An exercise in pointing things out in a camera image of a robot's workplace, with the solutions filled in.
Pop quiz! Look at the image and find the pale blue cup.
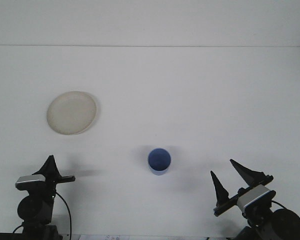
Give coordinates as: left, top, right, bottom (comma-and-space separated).
147, 147, 172, 177

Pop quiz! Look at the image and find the pale round plate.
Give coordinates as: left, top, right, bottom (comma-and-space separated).
46, 90, 100, 136

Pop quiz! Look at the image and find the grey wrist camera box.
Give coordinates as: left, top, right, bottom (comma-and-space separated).
15, 174, 47, 190
236, 184, 271, 213

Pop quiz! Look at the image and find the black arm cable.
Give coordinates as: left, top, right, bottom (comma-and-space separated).
54, 191, 73, 237
270, 199, 300, 235

